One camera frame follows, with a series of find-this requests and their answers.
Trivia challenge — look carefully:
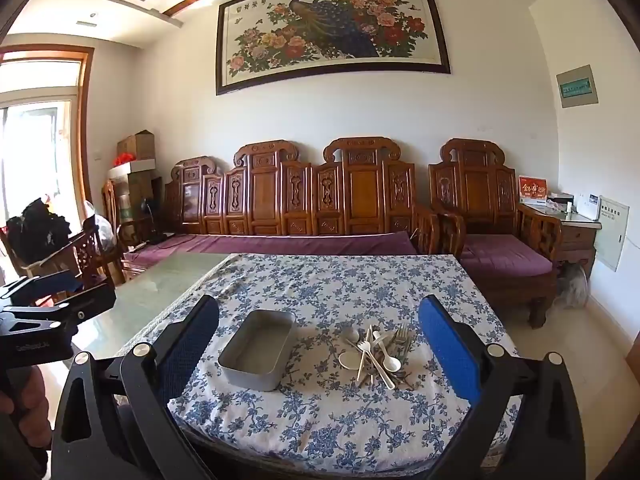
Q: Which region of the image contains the framed peacock flower painting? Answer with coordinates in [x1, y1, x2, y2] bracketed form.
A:
[215, 0, 451, 97]

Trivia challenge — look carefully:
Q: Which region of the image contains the long white plastic spoon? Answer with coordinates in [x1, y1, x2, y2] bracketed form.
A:
[370, 347, 398, 390]

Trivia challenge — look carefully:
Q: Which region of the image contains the purple armchair cushion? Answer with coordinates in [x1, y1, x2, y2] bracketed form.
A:
[459, 234, 561, 277]

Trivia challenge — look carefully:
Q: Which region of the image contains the black cloth pile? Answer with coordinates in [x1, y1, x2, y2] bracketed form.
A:
[6, 199, 73, 265]

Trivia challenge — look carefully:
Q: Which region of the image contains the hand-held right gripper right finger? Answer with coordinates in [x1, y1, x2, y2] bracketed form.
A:
[417, 295, 601, 480]

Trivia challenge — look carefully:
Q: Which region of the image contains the carved wooden armchair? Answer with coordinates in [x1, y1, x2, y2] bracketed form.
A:
[429, 137, 563, 330]

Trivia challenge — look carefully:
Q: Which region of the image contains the person's left hand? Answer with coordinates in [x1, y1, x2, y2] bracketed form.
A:
[0, 364, 52, 461]

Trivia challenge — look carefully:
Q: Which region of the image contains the white box with red contents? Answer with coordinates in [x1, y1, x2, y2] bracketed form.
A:
[107, 158, 157, 181]

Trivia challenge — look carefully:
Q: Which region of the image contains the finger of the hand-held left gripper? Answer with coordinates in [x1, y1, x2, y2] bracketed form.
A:
[10, 284, 117, 333]
[0, 270, 83, 307]

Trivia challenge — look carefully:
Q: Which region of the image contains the white plastic fork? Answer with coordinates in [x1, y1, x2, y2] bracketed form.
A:
[392, 322, 411, 358]

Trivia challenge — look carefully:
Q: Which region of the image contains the stack of storage boxes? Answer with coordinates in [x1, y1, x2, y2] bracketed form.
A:
[112, 170, 163, 241]

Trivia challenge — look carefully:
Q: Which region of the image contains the wooden door frame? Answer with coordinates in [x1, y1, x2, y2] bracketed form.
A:
[0, 44, 96, 241]

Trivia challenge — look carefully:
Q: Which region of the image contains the grey metal tray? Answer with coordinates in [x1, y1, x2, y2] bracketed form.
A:
[217, 309, 296, 392]

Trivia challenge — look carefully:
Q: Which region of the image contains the carved wooden sofa bench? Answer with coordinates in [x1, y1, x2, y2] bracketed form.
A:
[162, 136, 466, 256]

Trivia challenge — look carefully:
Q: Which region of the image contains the white electrical panel door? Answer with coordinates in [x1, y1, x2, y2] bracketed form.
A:
[594, 195, 630, 273]

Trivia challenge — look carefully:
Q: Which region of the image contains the white plastic knife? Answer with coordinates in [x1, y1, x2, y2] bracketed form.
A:
[338, 342, 373, 372]

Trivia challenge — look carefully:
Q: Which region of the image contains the red gift box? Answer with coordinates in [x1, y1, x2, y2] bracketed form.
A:
[518, 176, 550, 204]

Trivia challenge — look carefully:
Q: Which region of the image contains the green wall sign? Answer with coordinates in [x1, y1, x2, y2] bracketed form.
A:
[556, 64, 600, 109]

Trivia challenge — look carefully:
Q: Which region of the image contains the brown cardboard box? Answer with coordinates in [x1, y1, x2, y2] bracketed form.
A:
[117, 130, 156, 161]

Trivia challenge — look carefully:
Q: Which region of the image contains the wooden side table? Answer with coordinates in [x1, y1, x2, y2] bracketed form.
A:
[520, 200, 601, 281]

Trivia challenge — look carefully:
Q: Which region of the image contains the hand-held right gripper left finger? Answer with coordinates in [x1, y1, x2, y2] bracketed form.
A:
[50, 294, 221, 480]

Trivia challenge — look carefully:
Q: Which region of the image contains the grey floor fan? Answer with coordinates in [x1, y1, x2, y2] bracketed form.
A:
[556, 261, 591, 311]

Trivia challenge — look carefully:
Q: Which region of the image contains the carved wooden chair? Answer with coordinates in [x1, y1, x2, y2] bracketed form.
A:
[101, 179, 151, 261]
[0, 215, 126, 306]

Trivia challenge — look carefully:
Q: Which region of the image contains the blue floral tablecloth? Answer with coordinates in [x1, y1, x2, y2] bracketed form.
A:
[120, 252, 526, 466]

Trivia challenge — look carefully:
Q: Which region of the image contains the purple sofa cushion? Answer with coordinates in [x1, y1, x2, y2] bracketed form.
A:
[122, 232, 418, 271]

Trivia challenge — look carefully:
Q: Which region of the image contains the clear plastic bag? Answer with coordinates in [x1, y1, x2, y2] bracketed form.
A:
[82, 200, 118, 256]

